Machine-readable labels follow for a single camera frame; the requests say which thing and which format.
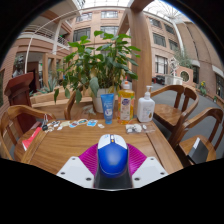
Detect wooden armchair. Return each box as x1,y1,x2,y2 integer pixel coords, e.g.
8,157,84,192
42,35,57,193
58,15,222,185
63,89,101,121
149,84,199,138
0,104,58,161
171,107,224,168

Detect red paper bag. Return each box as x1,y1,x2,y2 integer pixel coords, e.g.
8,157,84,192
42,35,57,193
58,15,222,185
21,126,43,152

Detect spiky green agave plant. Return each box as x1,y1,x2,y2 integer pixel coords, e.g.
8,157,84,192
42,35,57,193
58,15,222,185
38,78,59,96

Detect wooden pillar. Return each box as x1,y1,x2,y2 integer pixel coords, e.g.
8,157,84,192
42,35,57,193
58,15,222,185
128,8,153,114

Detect yellow dish soap bottle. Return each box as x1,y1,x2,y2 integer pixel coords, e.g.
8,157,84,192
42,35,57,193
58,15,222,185
117,79,136,125

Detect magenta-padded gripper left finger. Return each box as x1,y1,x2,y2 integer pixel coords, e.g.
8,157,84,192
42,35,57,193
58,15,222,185
56,143,100,190

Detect white sculpture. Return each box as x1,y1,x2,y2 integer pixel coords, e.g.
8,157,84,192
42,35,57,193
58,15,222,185
168,57,180,78

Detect bunch of keys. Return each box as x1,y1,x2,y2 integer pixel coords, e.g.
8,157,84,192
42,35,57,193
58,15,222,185
41,114,50,132

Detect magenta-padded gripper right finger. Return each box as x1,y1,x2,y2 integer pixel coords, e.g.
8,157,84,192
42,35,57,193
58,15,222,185
126,143,169,190

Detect black notebook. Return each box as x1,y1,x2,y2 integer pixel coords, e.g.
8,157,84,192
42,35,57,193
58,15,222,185
187,137,210,165

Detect white pump dispenser bottle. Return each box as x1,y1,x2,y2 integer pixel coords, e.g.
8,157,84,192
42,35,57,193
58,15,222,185
137,85,156,123

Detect yellow flowering plant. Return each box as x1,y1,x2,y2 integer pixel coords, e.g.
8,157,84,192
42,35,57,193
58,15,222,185
199,80,208,98

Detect small blue sticker card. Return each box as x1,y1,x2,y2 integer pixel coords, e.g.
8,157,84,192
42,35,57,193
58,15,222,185
87,119,99,128

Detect clear packet with white items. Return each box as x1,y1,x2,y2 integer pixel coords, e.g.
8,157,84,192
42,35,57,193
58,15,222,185
125,123,156,134

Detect blue and white computer mouse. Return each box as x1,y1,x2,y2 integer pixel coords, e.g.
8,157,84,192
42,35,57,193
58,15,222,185
97,133,130,179

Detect dark red wooden podium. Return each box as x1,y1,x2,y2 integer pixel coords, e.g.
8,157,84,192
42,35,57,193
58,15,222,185
3,72,36,134

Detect blue squeeze tube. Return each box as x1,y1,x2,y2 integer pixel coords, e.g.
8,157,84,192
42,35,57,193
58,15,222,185
100,93,115,125

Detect green potted plant white pot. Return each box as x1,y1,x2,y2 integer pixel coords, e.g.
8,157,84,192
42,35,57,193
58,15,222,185
53,30,142,114

